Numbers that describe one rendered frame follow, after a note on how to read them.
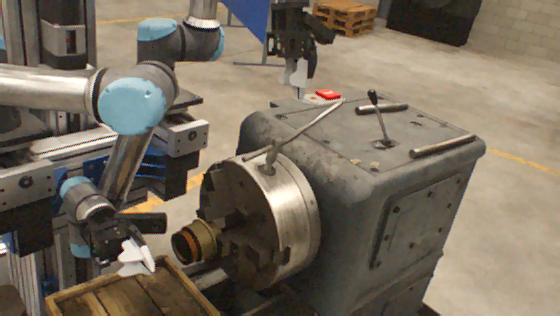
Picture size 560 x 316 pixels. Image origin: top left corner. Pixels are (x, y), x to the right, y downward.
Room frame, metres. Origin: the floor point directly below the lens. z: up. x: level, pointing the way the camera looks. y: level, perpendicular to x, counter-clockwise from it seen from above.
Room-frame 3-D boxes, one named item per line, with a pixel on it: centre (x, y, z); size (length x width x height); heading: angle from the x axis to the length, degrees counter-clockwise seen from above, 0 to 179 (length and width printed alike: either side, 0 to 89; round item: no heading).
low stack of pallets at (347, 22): (9.25, -0.69, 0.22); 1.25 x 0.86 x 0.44; 154
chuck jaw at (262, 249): (0.82, 0.03, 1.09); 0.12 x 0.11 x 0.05; 46
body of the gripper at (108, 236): (0.80, 0.33, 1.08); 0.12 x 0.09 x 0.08; 46
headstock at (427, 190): (1.24, -0.22, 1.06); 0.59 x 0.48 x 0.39; 136
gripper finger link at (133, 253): (0.72, 0.26, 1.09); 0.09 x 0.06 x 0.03; 46
